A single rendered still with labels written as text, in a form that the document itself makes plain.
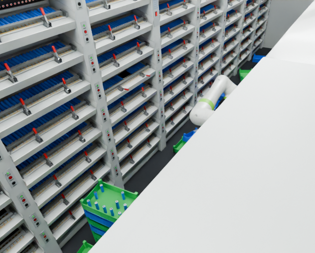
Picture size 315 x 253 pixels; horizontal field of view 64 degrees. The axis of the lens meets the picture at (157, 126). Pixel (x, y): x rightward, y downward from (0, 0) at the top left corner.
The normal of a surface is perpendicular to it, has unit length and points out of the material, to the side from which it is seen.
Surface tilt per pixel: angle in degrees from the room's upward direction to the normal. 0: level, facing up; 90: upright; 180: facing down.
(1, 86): 19
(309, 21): 0
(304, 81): 0
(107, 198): 0
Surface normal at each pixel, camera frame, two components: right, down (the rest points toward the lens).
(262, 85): -0.06, -0.81
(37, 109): 0.21, -0.67
